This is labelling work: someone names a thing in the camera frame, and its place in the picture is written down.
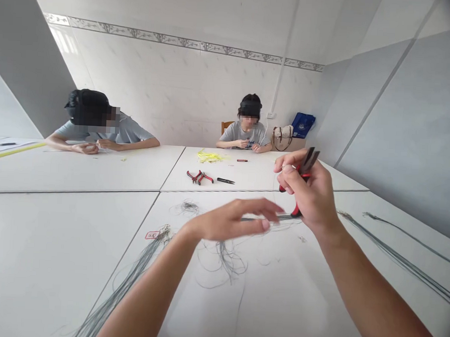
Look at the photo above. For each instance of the person's left hand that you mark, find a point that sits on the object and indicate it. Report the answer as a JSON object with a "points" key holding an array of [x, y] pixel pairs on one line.
{"points": [[222, 223]]}

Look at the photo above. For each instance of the person's right hand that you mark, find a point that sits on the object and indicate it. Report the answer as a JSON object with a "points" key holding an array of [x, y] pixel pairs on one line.
{"points": [[316, 196]]}

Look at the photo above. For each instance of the black thread snips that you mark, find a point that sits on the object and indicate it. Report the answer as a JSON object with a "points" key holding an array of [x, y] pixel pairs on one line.
{"points": [[226, 180]]}

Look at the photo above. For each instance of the small metal clasps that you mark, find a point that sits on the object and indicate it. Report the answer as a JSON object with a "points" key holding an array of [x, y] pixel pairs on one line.
{"points": [[302, 239]]}

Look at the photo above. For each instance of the cardboard box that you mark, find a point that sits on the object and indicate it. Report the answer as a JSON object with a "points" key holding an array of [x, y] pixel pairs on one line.
{"points": [[298, 144]]}

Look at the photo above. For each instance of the beige tote bag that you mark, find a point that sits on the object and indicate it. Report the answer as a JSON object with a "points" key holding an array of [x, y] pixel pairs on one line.
{"points": [[283, 137]]}

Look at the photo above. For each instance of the red and white sticker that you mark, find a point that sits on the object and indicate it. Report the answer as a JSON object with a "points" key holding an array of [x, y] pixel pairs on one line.
{"points": [[153, 235]]}

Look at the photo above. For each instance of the blue bag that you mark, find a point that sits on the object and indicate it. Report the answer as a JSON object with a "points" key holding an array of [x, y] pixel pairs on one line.
{"points": [[303, 124]]}

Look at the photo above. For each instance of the wooden chair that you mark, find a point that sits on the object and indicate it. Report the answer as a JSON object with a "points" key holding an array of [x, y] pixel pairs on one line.
{"points": [[226, 129]]}

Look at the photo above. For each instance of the yellow strip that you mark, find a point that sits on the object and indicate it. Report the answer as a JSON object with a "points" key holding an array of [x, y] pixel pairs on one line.
{"points": [[11, 151]]}

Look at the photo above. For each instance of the white paper sheets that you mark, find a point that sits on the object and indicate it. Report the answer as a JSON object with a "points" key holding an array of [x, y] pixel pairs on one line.
{"points": [[3, 143]]}

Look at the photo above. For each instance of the white wall socket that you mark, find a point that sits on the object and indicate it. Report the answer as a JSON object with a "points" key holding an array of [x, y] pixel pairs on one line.
{"points": [[272, 114]]}

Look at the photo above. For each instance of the white wall conduit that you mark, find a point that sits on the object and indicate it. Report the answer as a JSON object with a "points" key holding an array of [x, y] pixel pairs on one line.
{"points": [[286, 47]]}

